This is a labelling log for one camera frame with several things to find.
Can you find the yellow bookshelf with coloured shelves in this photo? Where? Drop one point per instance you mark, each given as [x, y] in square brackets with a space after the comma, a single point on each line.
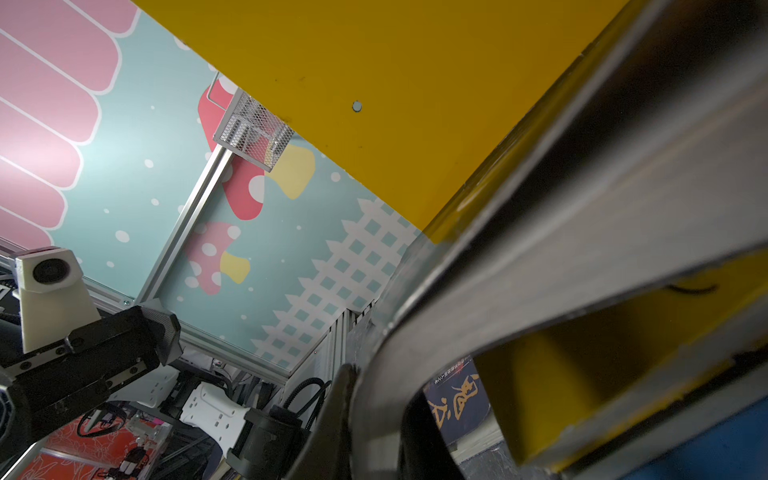
[410, 97]

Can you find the white wire wall basket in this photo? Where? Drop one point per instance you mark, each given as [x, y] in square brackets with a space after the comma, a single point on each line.
[250, 130]

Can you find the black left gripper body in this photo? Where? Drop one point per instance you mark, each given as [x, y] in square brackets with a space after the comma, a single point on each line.
[47, 388]

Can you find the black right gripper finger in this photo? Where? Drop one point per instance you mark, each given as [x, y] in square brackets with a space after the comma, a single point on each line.
[326, 455]

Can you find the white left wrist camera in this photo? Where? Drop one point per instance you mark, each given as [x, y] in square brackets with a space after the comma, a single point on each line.
[54, 299]

